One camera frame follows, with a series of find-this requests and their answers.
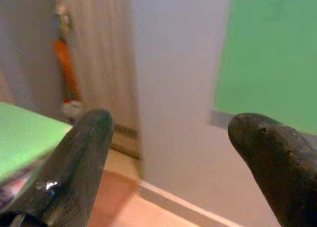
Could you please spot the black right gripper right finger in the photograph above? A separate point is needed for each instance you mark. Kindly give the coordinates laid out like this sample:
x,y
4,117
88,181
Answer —
x,y
277,160

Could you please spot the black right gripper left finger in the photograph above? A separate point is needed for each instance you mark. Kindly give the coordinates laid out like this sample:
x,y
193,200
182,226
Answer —
x,y
74,162

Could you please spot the green table cover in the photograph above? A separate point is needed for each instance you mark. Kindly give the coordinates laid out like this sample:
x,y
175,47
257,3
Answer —
x,y
24,135

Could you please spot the wooden door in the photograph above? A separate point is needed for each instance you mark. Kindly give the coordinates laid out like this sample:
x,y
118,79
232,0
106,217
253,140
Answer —
x,y
104,71

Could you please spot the white baseboard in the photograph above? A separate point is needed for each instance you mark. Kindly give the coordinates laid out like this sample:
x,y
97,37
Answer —
x,y
183,207

